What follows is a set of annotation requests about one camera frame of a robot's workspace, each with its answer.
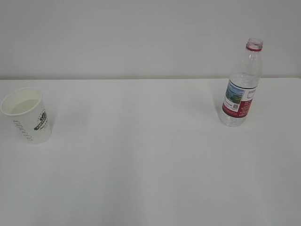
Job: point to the clear plastic water bottle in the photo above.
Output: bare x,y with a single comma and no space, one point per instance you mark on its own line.
242,85

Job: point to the white paper cup green logo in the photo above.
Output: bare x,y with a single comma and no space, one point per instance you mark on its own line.
25,108

